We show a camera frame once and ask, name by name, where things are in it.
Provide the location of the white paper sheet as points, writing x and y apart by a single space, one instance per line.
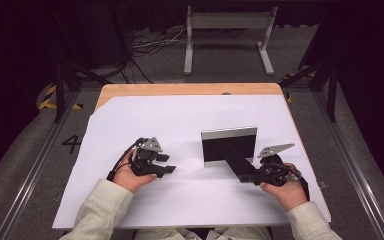
180 116

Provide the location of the grey metal stand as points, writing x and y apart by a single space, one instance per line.
228 20

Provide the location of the black metal stand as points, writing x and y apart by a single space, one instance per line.
330 86
60 83

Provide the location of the person's left leg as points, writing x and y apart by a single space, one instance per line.
166 234

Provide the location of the aluminium floor rail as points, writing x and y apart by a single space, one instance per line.
356 173
36 163

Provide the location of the person's leg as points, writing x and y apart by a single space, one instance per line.
166 234
240 234

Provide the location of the silver photo frame black back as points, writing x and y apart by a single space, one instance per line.
230 133

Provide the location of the person's right leg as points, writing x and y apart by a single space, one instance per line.
240 234

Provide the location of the person's right hand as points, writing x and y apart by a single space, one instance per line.
288 195

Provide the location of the person's left hand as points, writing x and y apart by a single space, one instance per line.
128 178

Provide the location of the yellow black floor tape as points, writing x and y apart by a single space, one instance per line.
46 100

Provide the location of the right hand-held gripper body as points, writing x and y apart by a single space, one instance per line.
276 173

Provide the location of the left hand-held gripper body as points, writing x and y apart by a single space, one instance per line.
145 160

